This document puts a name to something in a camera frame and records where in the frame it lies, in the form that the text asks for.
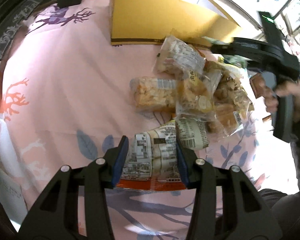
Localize brown chocolate wafer bar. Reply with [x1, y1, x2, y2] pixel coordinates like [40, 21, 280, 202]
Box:
[249, 73, 267, 99]

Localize clear bag round biscuits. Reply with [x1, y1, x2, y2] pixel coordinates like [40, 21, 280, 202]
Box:
[175, 69, 222, 121]

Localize clear bag white label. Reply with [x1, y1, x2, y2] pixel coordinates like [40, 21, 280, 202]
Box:
[154, 35, 205, 75]

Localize white printed snack bag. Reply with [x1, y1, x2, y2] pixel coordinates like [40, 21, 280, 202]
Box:
[117, 118, 209, 191]

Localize orange crispy rice bar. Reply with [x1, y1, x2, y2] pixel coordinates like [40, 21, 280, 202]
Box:
[129, 76, 176, 113]

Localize person right hand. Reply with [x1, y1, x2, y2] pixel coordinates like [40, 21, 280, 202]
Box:
[260, 81, 300, 123]

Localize pink floral tablecloth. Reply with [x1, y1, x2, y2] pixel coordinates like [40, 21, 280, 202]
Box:
[0, 0, 298, 239]

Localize yellow cardboard box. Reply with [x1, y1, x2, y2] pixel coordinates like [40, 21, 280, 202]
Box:
[109, 0, 241, 47]

